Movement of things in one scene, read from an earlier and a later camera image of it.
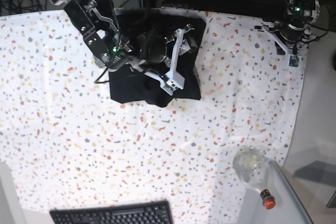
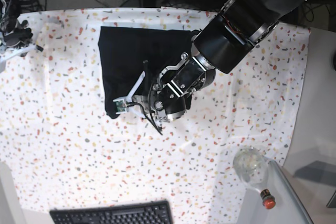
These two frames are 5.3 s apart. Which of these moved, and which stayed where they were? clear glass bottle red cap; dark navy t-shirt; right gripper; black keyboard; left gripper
Moved: right gripper; dark navy t-shirt; left gripper
Stayed: black keyboard; clear glass bottle red cap
